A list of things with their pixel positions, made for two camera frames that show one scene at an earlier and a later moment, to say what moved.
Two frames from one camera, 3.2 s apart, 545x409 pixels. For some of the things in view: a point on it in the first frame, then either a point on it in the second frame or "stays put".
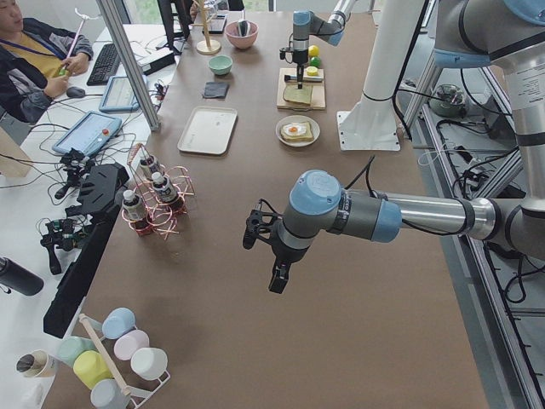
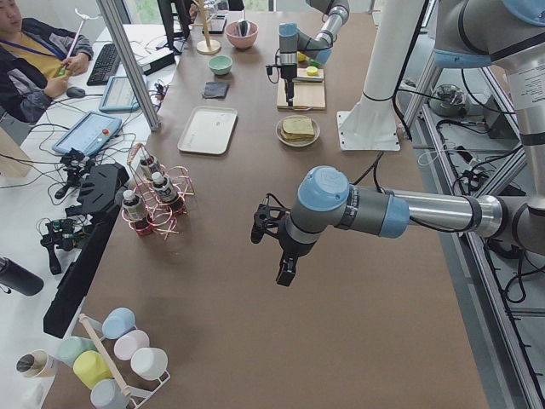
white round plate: x=298 y=118 stays put
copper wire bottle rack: x=156 y=192 stays put
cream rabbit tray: x=209 y=129 stays put
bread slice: x=291 y=92 to x=299 y=125
